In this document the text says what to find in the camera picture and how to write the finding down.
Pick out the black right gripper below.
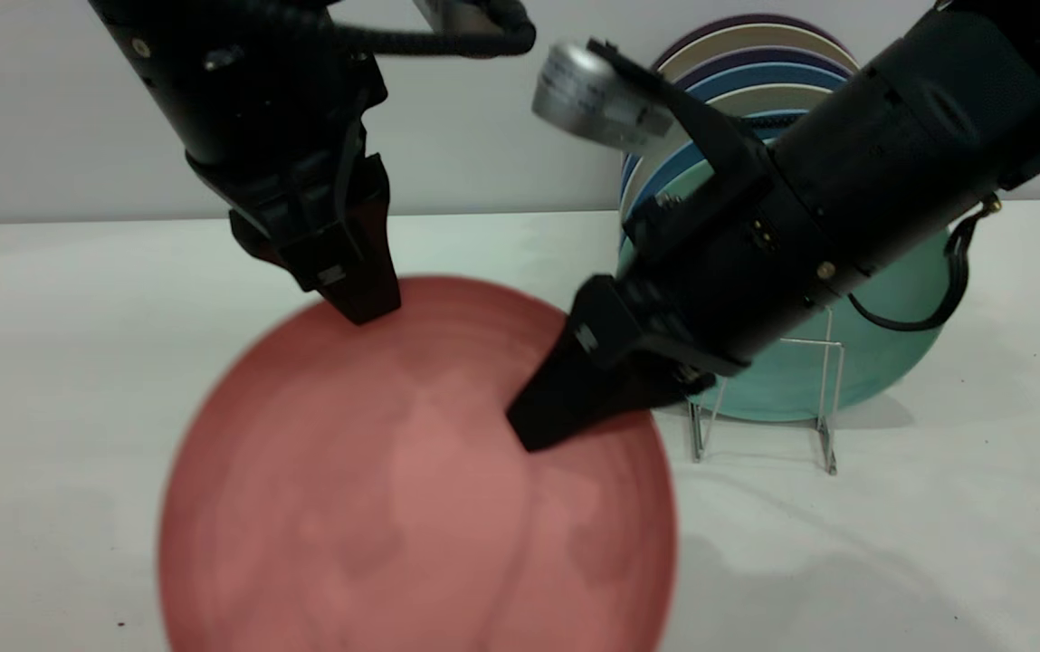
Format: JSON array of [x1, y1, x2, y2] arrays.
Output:
[[506, 145, 869, 454]]

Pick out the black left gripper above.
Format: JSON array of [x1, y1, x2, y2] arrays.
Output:
[[185, 86, 403, 327]]

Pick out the pink round plate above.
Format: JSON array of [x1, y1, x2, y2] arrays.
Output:
[[157, 274, 679, 652]]

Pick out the blue round plate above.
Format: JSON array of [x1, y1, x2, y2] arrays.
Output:
[[621, 62, 850, 182], [628, 109, 810, 238]]

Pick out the green round plate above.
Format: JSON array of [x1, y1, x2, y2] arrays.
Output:
[[617, 172, 950, 422]]

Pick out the beige round plate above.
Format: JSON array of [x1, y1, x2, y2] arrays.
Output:
[[658, 23, 857, 82], [621, 84, 835, 218]]

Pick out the dark purple round plate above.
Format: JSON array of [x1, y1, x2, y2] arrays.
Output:
[[675, 47, 861, 90], [654, 13, 846, 70]]

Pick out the silver wire plate rack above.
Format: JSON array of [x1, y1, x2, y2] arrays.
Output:
[[688, 308, 844, 475]]

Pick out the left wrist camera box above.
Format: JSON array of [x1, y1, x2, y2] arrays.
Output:
[[411, 0, 504, 34]]

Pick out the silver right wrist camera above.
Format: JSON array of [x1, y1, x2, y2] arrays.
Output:
[[533, 38, 729, 159]]

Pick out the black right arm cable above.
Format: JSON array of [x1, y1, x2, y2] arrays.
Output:
[[848, 195, 1002, 331]]

